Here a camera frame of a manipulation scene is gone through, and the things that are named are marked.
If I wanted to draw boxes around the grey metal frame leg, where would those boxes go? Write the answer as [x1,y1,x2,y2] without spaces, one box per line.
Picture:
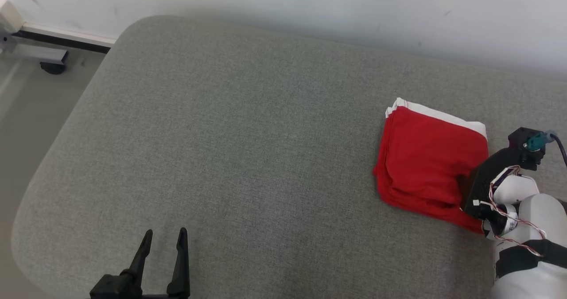
[0,33,69,66]

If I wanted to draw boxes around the thin white red wire bundle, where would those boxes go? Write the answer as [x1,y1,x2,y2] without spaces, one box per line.
[472,166,548,258]

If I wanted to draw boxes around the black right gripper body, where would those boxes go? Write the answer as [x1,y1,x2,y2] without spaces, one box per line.
[461,147,528,220]

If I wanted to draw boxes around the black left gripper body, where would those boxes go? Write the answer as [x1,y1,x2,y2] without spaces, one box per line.
[90,273,191,299]

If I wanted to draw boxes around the black cable with teal plug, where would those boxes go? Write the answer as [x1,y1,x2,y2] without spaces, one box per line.
[525,131,567,167]

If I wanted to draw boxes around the white black baseboard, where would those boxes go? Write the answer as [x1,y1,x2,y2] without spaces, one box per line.
[13,22,117,54]

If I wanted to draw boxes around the black caster wheel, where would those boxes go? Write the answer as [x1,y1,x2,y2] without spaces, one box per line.
[40,60,67,75]

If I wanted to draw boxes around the red white shorts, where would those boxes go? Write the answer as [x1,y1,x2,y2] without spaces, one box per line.
[373,97,489,234]

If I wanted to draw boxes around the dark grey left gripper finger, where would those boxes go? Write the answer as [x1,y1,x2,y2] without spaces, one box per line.
[167,227,190,296]
[121,229,154,287]

